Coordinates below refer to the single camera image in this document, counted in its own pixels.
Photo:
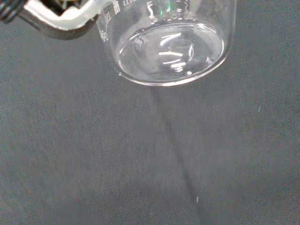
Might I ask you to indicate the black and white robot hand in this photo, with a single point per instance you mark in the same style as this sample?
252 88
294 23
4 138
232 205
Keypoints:
68 22

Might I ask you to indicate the black bench cloth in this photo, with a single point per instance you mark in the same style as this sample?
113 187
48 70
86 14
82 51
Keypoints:
93 152

